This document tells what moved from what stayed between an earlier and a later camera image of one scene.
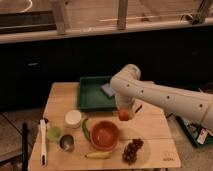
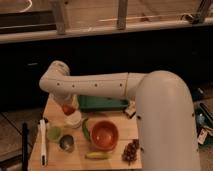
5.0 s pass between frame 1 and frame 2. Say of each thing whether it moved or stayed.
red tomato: moved
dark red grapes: stayed
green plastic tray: stayed
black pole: stayed
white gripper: moved
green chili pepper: stayed
